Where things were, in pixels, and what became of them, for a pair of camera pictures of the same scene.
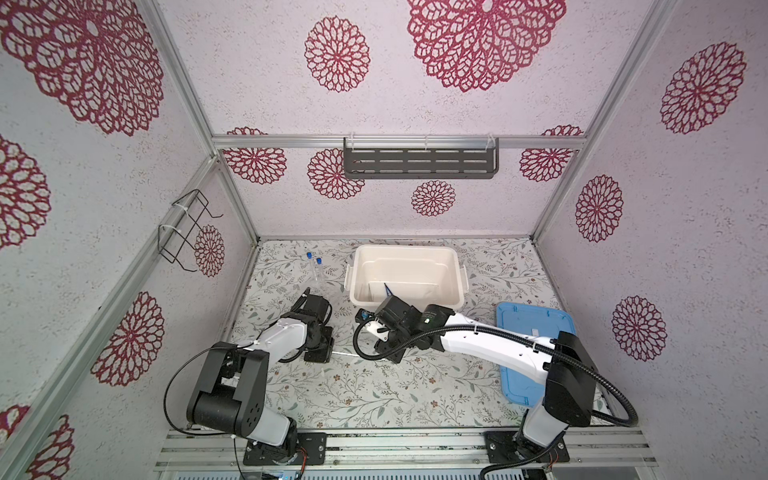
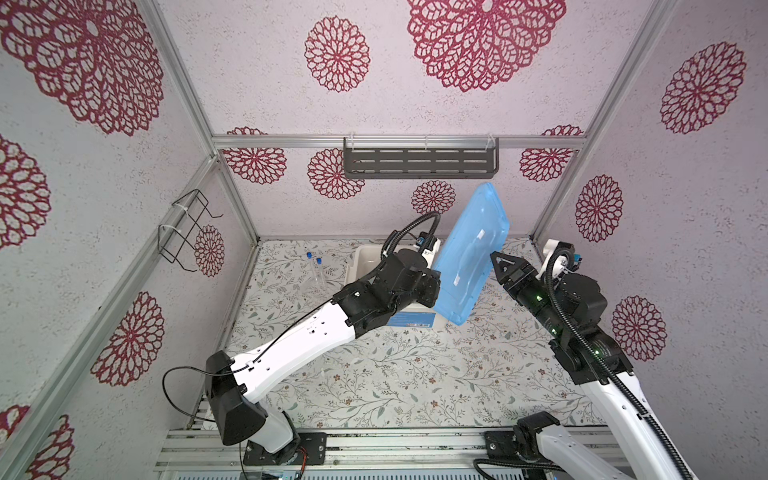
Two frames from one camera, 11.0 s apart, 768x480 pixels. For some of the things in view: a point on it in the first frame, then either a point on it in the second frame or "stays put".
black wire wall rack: [178, 243] stays put
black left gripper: [324, 356] to [431, 283]
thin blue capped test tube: [319, 262] stays put
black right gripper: [384, 350] to [521, 270]
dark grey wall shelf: [420, 162] stays put
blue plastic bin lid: [534, 320] to [479, 230]
